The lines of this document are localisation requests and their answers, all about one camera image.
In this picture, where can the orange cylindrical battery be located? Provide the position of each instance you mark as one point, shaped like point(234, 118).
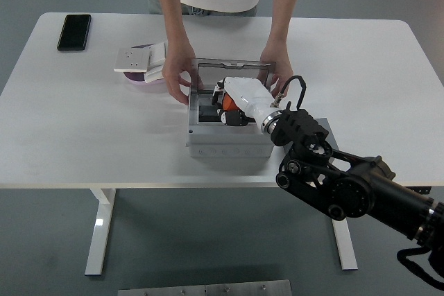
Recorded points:
point(229, 103)

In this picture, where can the white wall switch plate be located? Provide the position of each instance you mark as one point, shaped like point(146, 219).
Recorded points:
point(157, 51)
point(154, 74)

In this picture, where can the person's left forearm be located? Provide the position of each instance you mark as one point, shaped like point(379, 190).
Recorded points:
point(286, 5)

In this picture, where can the person's right forearm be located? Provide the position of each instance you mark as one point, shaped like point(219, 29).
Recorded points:
point(173, 8)

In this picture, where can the grey metal plate with screws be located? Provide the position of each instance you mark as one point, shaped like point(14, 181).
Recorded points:
point(204, 289)

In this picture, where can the person's right hand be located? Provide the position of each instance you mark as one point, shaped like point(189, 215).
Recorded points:
point(177, 63)

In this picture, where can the grey box cover frame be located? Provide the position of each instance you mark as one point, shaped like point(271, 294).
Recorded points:
point(222, 134)

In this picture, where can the black perforated strip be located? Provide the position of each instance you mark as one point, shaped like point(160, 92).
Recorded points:
point(421, 190)

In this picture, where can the grey cube holder with hole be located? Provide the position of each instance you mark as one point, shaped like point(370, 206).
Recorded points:
point(329, 126)

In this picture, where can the grey junction box base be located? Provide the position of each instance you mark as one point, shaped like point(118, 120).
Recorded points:
point(229, 152)

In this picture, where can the purple bowl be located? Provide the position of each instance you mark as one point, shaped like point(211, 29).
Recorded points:
point(138, 79)

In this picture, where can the person's left hand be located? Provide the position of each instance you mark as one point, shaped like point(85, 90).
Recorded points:
point(282, 63)

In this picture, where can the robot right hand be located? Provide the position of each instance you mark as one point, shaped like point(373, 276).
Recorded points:
point(249, 95)

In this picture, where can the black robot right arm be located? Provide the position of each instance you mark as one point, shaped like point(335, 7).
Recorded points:
point(350, 192)

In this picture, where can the white wall socket plate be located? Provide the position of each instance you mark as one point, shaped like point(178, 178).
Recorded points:
point(132, 60)

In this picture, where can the black smartphone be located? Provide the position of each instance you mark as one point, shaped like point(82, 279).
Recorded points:
point(74, 32)

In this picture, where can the transparent hinged box lid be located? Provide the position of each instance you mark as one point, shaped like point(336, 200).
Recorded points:
point(208, 63)

